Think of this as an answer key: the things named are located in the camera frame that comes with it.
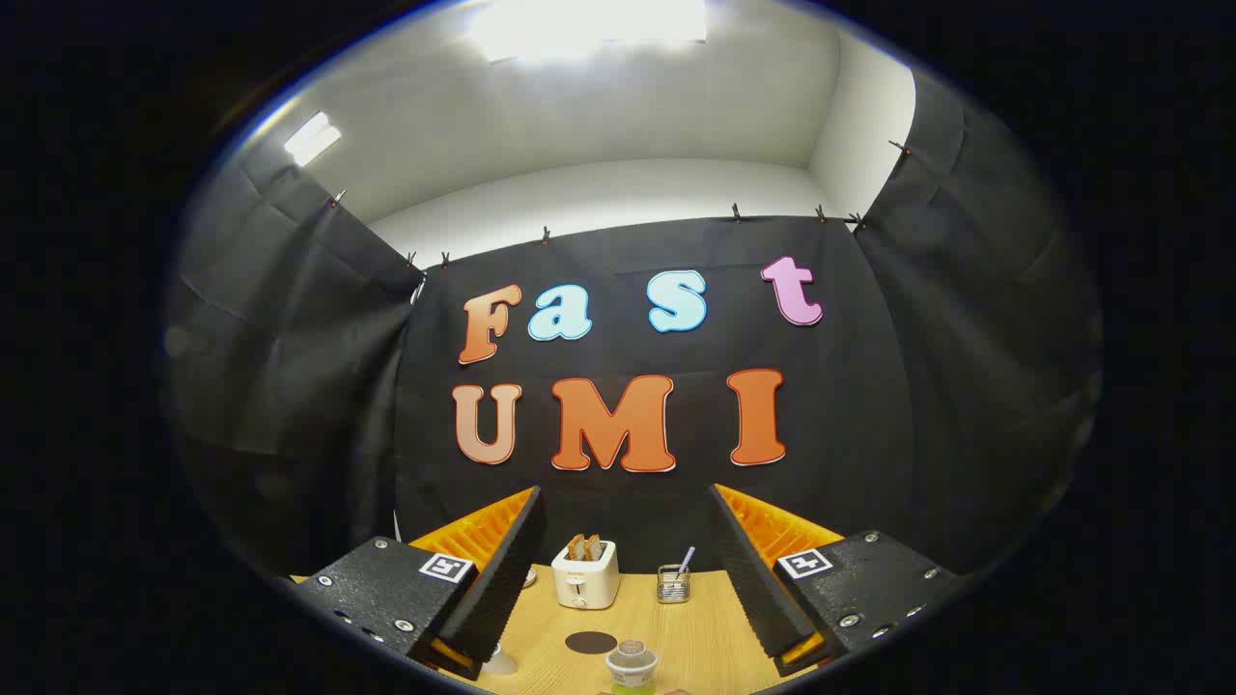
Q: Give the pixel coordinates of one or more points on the striped straw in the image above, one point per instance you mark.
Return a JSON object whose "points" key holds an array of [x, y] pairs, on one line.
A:
{"points": [[686, 560]]}

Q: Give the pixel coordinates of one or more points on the white cup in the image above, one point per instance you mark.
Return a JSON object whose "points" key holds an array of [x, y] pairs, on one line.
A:
{"points": [[499, 662]]}

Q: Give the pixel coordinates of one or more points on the clear juice bottle white label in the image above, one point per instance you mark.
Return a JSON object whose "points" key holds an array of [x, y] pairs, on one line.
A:
{"points": [[632, 668]]}

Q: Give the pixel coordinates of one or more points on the toast slices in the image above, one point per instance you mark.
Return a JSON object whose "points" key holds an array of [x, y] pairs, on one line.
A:
{"points": [[584, 547]]}

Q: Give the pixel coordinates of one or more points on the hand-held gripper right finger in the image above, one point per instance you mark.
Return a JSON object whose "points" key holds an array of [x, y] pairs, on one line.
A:
{"points": [[748, 569]]}

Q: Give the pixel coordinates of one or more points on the wooden table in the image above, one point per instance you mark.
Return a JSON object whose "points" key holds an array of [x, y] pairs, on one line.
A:
{"points": [[695, 637]]}

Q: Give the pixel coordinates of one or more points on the dark brown round coaster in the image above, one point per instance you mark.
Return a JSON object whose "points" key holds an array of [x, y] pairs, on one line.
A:
{"points": [[591, 643]]}

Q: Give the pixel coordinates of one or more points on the white toaster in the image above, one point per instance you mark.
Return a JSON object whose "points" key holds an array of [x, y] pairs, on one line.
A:
{"points": [[584, 582]]}

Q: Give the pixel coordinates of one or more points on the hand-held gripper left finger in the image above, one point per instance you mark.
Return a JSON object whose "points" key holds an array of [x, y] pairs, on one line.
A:
{"points": [[512, 569]]}

